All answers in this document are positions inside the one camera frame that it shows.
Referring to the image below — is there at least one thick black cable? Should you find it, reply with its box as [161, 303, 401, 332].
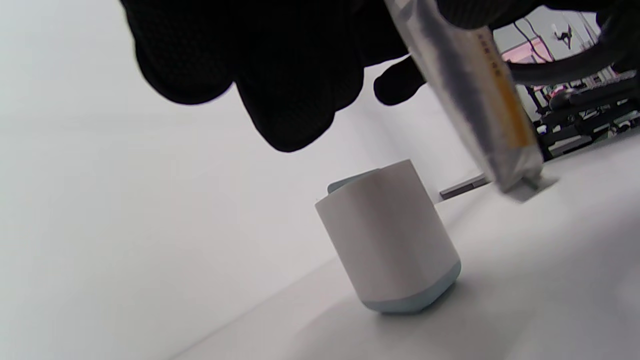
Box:
[505, 36, 632, 87]

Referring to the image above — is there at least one grey flat strip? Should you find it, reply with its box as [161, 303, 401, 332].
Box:
[439, 174, 492, 200]

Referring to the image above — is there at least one white cup with blue base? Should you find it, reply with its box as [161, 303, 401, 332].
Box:
[315, 159, 462, 315]

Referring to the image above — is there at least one person's left hand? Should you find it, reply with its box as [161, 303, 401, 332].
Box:
[120, 0, 427, 153]

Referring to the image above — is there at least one silver and orange stick sachet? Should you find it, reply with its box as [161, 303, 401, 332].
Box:
[385, 0, 546, 194]

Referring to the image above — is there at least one grey flat square piece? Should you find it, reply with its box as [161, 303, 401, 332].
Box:
[505, 175, 559, 203]

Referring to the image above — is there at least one person's right hand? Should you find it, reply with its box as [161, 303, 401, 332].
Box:
[437, 0, 640, 72]

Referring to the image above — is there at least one pink framed board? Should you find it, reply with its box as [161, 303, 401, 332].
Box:
[499, 37, 555, 65]

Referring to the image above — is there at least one black equipment rack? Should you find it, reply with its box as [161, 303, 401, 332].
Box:
[524, 70, 640, 162]

